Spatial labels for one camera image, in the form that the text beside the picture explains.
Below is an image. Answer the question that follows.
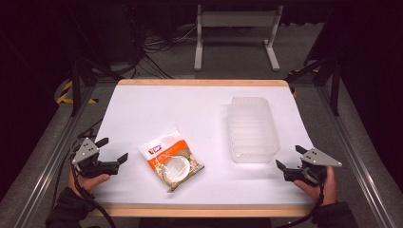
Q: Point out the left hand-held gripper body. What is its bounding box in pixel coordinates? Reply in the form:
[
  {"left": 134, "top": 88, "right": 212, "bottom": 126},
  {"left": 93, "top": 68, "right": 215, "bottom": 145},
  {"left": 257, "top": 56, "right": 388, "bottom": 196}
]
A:
[{"left": 70, "top": 137, "right": 120, "bottom": 179}]

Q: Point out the orange and white snack packet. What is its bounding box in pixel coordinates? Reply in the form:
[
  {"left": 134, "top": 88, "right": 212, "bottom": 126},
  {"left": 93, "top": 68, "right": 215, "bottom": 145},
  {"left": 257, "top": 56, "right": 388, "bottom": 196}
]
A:
[{"left": 138, "top": 127, "right": 205, "bottom": 194}]

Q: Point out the yellow and black hazard tape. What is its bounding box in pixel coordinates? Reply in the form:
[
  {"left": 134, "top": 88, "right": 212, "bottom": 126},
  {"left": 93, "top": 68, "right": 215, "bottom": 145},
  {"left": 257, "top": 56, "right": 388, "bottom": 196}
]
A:
[{"left": 56, "top": 80, "right": 99, "bottom": 105}]

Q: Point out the person's right hand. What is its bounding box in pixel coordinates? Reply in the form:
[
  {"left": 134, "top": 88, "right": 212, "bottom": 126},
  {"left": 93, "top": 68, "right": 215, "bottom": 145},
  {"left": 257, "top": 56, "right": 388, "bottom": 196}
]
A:
[{"left": 293, "top": 165, "right": 338, "bottom": 207}]

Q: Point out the person's left hand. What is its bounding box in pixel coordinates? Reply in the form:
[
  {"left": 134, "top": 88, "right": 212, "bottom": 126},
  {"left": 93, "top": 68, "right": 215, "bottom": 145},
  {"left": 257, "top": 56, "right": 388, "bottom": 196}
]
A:
[{"left": 67, "top": 166, "right": 112, "bottom": 197}]

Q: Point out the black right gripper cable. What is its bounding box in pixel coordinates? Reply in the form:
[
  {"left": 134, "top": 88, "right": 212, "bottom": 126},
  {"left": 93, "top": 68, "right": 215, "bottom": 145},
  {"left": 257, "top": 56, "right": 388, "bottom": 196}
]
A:
[{"left": 275, "top": 181, "right": 327, "bottom": 228}]

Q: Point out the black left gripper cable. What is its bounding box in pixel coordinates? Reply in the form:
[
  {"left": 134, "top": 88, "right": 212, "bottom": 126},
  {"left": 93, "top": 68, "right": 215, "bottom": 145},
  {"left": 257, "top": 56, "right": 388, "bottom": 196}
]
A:
[{"left": 50, "top": 126, "right": 117, "bottom": 228}]

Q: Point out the white metal stand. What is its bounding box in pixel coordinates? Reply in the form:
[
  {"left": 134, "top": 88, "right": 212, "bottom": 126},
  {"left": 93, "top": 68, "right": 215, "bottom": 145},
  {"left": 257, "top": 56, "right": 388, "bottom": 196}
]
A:
[{"left": 193, "top": 4, "right": 284, "bottom": 72}]

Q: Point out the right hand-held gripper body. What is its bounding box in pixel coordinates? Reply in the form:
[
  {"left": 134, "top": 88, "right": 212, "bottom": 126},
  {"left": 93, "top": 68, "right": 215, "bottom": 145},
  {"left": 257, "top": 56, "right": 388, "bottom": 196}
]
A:
[{"left": 283, "top": 147, "right": 343, "bottom": 187}]

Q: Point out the bundle of floor cables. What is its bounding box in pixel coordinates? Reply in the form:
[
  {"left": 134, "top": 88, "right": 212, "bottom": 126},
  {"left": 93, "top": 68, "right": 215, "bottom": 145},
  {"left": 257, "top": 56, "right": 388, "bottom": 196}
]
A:
[{"left": 125, "top": 6, "right": 199, "bottom": 80}]

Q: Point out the clear plastic container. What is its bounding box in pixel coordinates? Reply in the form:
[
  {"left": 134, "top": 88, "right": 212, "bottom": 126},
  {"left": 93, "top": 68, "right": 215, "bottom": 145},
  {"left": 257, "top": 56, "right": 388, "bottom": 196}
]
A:
[{"left": 226, "top": 96, "right": 281, "bottom": 164}]

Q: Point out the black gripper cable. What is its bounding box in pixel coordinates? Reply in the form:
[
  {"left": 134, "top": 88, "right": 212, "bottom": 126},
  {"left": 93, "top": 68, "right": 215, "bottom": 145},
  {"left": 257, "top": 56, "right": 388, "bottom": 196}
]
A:
[
  {"left": 275, "top": 181, "right": 327, "bottom": 228},
  {"left": 50, "top": 126, "right": 117, "bottom": 228}
]

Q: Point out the aluminium rail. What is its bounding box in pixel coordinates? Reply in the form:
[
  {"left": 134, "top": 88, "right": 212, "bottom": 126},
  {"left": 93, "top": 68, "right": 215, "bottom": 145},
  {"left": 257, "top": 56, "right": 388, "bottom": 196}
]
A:
[
  {"left": 12, "top": 85, "right": 97, "bottom": 228},
  {"left": 317, "top": 85, "right": 398, "bottom": 228}
]

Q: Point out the black metal stand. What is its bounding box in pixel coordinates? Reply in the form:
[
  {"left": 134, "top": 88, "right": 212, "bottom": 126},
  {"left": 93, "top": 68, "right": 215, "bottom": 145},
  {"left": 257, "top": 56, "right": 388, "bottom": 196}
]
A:
[
  {"left": 284, "top": 56, "right": 342, "bottom": 117},
  {"left": 69, "top": 58, "right": 125, "bottom": 118}
]

